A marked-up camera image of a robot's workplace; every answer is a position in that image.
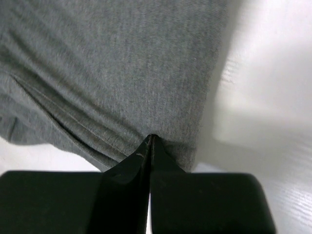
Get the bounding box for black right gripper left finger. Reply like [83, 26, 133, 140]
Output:
[0, 136, 152, 234]

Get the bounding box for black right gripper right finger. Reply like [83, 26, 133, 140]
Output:
[150, 136, 276, 234]

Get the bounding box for grey shorts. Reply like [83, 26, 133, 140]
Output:
[0, 0, 231, 171]

